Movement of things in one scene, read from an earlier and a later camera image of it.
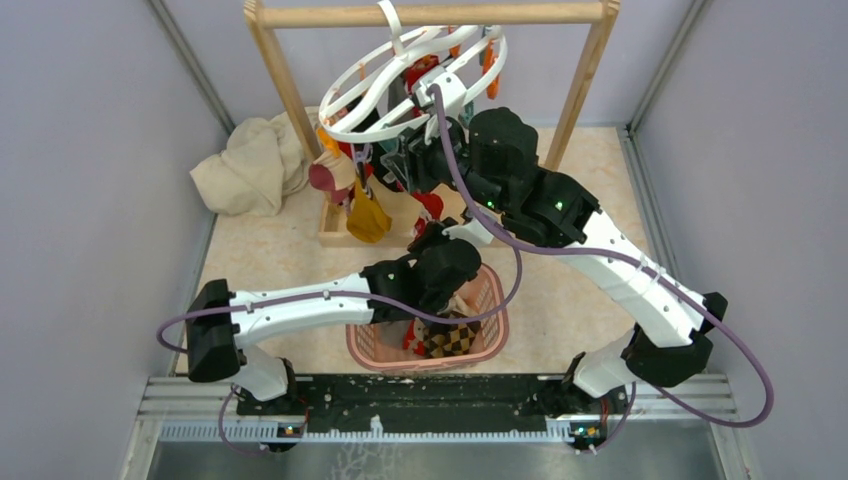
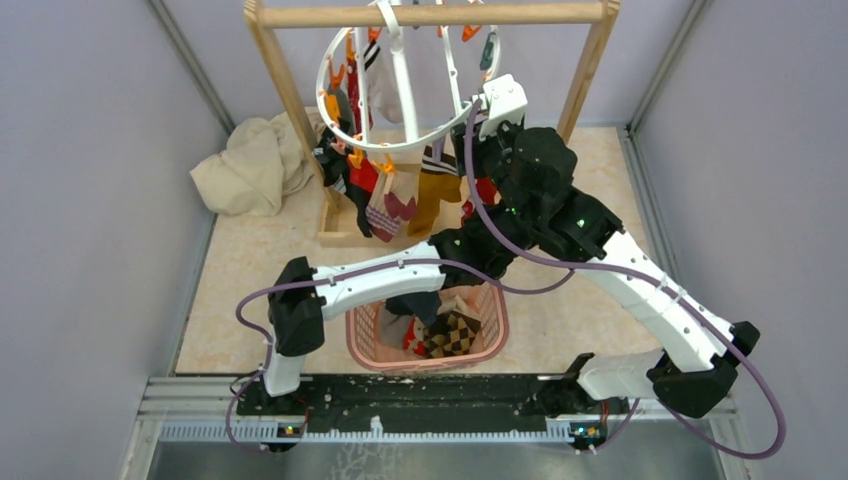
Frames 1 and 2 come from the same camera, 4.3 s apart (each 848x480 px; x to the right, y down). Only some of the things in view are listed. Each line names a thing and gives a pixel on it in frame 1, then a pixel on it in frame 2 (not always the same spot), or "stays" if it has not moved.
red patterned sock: x=414 y=71 -> x=354 y=111
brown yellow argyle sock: x=449 y=339 stays
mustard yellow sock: x=367 y=219 -> x=439 y=181
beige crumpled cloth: x=261 y=162 stays
